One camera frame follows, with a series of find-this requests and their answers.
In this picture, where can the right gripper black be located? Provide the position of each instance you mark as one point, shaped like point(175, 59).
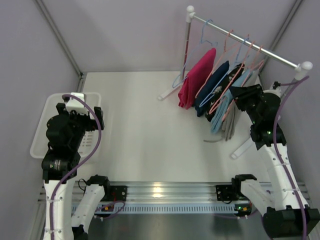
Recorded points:
point(246, 93)

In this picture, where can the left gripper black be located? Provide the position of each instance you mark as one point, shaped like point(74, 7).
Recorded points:
point(97, 116)

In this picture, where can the grey trousers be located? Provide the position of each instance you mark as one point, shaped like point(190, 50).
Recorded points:
point(227, 128)

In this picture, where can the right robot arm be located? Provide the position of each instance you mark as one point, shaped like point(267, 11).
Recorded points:
point(285, 212)

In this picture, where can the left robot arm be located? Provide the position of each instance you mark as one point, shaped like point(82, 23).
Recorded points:
point(60, 222)

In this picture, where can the black patterned trousers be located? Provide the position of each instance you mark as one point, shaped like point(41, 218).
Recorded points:
point(222, 83)

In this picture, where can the light blue trousers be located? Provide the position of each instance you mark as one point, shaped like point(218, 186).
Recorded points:
point(217, 120)

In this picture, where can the navy blue trousers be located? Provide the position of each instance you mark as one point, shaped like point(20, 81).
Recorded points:
point(208, 87)

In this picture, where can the magenta trousers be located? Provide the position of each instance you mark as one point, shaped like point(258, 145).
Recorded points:
point(195, 79)

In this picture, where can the white plastic basket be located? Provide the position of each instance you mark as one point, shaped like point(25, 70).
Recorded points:
point(65, 153)

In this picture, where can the white metal clothes rack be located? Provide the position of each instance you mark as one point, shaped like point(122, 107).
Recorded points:
point(301, 69)

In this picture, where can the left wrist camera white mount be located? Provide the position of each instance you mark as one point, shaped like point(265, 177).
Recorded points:
point(73, 104)

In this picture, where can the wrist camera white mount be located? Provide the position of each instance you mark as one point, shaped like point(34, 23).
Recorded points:
point(277, 87)
point(73, 104)

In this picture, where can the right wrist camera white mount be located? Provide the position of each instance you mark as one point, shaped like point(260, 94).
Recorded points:
point(277, 87)

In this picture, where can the aluminium mounting rail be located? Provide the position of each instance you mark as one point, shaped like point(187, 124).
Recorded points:
point(168, 192)

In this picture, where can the white slotted cable duct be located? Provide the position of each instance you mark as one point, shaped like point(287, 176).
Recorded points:
point(176, 208)

